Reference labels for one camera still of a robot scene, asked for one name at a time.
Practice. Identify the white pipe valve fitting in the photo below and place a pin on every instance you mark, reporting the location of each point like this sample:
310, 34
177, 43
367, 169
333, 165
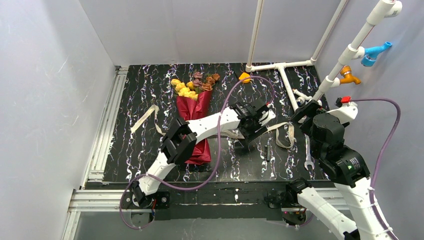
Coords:
302, 98

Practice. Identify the black comb strip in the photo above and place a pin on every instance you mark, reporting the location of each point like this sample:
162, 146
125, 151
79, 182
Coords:
267, 153

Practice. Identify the orange fake flower stem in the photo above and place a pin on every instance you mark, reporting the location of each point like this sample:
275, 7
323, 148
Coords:
208, 83

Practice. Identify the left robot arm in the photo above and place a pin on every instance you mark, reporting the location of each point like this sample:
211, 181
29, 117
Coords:
178, 144

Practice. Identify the silver wrench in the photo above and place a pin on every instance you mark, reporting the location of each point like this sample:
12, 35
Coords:
308, 164

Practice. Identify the blue plastic tap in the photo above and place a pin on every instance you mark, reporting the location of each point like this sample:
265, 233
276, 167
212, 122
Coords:
371, 54

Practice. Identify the orange plastic tap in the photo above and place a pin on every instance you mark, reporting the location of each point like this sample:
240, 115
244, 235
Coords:
348, 77

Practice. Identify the orange plastic piece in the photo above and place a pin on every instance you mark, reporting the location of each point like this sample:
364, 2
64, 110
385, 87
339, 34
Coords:
245, 78

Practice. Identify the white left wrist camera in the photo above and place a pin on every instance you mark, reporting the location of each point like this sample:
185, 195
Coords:
266, 117

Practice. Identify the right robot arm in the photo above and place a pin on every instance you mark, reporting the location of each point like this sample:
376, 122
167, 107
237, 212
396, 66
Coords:
349, 173

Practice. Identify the aluminium frame rail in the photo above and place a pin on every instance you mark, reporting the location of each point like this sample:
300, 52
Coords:
89, 198

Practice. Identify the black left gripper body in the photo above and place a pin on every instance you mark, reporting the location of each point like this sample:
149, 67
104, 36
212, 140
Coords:
253, 131

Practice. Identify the pink fake flower stem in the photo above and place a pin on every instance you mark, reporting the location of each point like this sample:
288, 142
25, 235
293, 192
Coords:
197, 79

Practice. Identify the yellow fake flower bunch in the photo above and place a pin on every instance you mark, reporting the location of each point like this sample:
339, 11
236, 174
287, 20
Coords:
182, 89

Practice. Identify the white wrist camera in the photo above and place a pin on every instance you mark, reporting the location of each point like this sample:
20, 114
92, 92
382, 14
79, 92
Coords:
346, 111
266, 117

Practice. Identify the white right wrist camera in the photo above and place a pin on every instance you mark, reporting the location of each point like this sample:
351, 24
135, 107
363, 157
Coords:
346, 111

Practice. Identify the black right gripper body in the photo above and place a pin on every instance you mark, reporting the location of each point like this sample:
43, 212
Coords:
305, 112

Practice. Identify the maroon wrapping paper sheet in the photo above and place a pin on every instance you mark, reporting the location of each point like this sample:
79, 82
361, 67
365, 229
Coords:
190, 109

